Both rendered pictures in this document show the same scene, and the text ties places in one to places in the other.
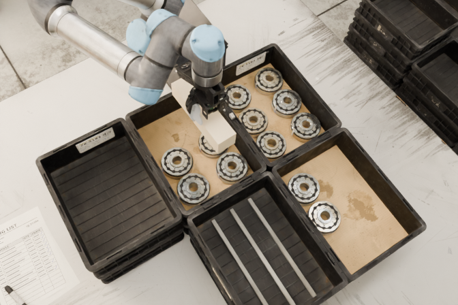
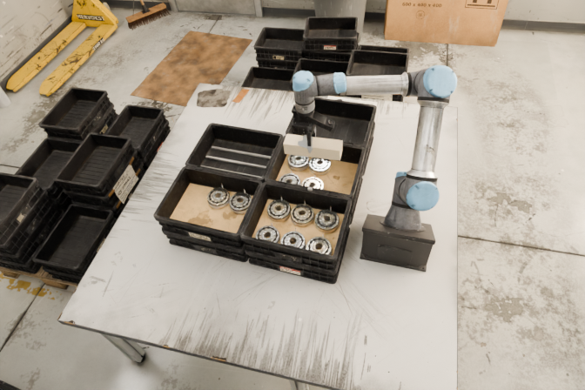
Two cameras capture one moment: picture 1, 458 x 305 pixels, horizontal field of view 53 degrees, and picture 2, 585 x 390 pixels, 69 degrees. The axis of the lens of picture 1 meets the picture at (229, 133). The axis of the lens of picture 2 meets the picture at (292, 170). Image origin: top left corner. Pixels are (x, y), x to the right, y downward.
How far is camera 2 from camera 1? 182 cm
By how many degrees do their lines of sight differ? 66
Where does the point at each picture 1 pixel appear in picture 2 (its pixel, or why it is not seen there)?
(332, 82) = (285, 327)
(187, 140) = (329, 180)
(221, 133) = (290, 138)
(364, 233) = (191, 210)
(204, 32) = (305, 75)
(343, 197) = (214, 218)
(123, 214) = (319, 132)
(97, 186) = (345, 132)
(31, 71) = (547, 259)
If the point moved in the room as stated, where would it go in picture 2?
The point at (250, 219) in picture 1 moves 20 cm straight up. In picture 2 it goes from (258, 172) to (252, 144)
